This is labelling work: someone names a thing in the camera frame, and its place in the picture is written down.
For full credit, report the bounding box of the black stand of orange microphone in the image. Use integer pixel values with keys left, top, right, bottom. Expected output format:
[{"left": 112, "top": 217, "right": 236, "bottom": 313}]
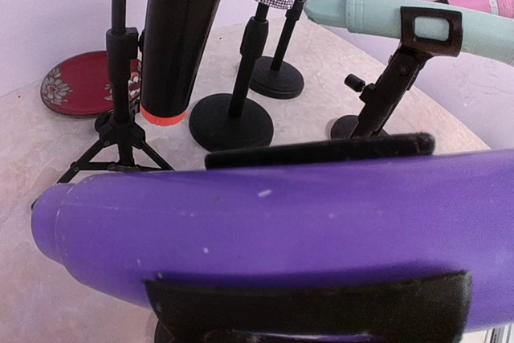
[{"left": 250, "top": 0, "right": 305, "bottom": 100}]

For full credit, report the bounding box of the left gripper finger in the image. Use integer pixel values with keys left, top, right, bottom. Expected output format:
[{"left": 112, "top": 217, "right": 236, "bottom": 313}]
[
  {"left": 144, "top": 271, "right": 472, "bottom": 342},
  {"left": 205, "top": 133, "right": 435, "bottom": 169}
]

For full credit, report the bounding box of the black tripod shock-mount stand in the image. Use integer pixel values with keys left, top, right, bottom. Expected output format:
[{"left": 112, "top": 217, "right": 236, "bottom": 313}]
[{"left": 57, "top": 0, "right": 173, "bottom": 184}]

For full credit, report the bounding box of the teal microphone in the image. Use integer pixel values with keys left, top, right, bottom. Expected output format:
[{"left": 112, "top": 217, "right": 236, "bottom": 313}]
[{"left": 301, "top": 0, "right": 514, "bottom": 67}]

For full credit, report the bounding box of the purple microphone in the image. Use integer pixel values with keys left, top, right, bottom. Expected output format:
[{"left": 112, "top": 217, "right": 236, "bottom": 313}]
[{"left": 31, "top": 150, "right": 513, "bottom": 333}]

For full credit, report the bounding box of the black microphone orange ring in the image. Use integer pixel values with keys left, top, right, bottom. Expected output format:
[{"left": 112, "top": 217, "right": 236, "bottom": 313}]
[{"left": 140, "top": 0, "right": 238, "bottom": 128}]

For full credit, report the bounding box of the red floral plate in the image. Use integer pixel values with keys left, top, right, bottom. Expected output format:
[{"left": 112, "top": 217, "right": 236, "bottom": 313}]
[{"left": 39, "top": 50, "right": 143, "bottom": 119}]

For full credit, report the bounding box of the black stand of rhinestone microphone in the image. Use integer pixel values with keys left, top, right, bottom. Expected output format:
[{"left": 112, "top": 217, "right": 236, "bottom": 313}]
[{"left": 189, "top": 3, "right": 274, "bottom": 152}]

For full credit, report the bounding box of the black stand of teal microphone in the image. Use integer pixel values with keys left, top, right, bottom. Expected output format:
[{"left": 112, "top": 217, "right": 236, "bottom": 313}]
[{"left": 330, "top": 6, "right": 463, "bottom": 140}]

